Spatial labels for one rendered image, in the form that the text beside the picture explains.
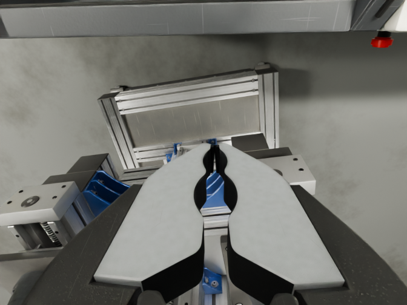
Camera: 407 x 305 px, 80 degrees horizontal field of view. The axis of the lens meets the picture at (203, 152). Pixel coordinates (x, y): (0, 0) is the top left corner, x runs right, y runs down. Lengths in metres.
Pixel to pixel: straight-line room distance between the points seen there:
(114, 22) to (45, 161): 1.60
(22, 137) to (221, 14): 1.68
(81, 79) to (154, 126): 0.51
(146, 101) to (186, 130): 0.24
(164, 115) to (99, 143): 0.58
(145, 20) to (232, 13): 0.12
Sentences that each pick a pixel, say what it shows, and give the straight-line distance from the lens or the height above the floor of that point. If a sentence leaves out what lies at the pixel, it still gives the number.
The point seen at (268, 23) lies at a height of 0.95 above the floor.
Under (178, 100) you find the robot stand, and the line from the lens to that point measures 1.18.
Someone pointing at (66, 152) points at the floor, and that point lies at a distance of 1.82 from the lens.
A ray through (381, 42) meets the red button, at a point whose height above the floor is 0.82.
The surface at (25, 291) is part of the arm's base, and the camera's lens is 0.64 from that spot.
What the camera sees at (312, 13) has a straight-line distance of 0.41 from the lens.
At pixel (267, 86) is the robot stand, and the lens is 1.18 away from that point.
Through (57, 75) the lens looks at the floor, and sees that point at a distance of 1.61.
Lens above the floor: 1.34
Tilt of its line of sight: 59 degrees down
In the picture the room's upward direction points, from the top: 176 degrees counter-clockwise
